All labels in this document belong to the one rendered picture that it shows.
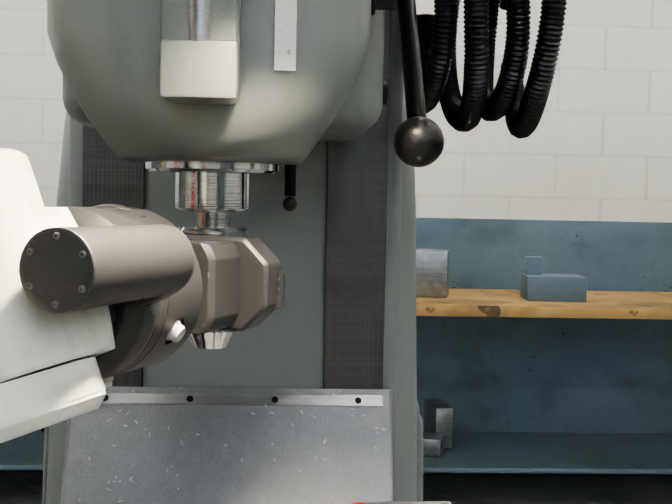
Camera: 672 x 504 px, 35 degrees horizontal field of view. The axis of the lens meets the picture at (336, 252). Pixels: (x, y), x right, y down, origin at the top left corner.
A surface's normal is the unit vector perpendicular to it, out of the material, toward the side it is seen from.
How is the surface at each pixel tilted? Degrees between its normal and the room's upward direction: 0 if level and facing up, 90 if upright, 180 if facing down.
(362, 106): 100
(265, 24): 90
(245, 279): 90
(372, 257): 90
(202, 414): 63
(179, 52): 90
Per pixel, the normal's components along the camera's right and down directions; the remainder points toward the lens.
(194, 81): 0.05, 0.05
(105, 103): -0.54, 0.46
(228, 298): 0.95, 0.04
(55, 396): 0.70, -0.29
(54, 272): -0.29, 0.04
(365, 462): 0.03, -0.41
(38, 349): 0.52, -0.24
